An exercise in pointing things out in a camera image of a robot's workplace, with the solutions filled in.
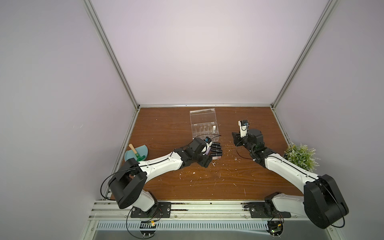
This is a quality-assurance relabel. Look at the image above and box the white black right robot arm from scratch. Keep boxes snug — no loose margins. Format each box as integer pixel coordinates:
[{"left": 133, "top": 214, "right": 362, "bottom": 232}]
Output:
[{"left": 232, "top": 129, "right": 349, "bottom": 229}]

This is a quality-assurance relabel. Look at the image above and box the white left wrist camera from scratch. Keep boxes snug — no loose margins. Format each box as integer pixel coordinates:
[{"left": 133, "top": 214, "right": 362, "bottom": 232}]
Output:
[{"left": 204, "top": 137, "right": 212, "bottom": 155}]

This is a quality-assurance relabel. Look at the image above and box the teal dustpan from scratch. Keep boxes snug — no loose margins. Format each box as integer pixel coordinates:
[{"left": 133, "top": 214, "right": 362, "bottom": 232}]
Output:
[{"left": 124, "top": 144, "right": 149, "bottom": 162}]

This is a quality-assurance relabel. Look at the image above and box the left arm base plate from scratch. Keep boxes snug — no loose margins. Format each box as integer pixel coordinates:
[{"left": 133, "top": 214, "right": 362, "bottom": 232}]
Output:
[{"left": 130, "top": 202, "right": 172, "bottom": 219}]

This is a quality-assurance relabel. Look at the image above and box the green potted plant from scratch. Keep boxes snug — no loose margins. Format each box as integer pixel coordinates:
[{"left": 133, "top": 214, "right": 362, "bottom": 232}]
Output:
[{"left": 284, "top": 143, "right": 319, "bottom": 172}]

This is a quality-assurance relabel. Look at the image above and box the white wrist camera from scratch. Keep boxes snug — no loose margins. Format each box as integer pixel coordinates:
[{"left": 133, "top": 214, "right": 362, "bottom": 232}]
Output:
[
  {"left": 238, "top": 120, "right": 249, "bottom": 138},
  {"left": 204, "top": 137, "right": 212, "bottom": 155}
]

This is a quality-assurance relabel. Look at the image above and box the aluminium front rail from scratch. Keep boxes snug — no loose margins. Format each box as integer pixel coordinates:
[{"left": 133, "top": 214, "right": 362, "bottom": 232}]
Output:
[{"left": 88, "top": 200, "right": 308, "bottom": 221}]

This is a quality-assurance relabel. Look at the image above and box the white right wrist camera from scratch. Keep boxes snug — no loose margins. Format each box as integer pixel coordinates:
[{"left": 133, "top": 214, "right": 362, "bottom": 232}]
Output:
[{"left": 238, "top": 120, "right": 249, "bottom": 138}]

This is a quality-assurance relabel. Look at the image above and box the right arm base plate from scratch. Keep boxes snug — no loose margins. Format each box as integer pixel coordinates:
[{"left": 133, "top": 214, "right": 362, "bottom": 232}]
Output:
[{"left": 243, "top": 202, "right": 292, "bottom": 219}]

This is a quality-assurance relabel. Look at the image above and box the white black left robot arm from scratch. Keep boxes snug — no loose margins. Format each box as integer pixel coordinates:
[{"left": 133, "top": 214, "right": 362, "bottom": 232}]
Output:
[{"left": 108, "top": 137, "right": 213, "bottom": 212}]

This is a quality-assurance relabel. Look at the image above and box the clear acrylic lipstick organizer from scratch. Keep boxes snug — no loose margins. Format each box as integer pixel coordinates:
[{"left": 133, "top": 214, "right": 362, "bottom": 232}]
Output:
[{"left": 190, "top": 108, "right": 221, "bottom": 142}]

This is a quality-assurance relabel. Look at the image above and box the green rake wooden handle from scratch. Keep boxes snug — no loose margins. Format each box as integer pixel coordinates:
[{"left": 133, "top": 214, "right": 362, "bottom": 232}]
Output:
[{"left": 129, "top": 144, "right": 146, "bottom": 162}]

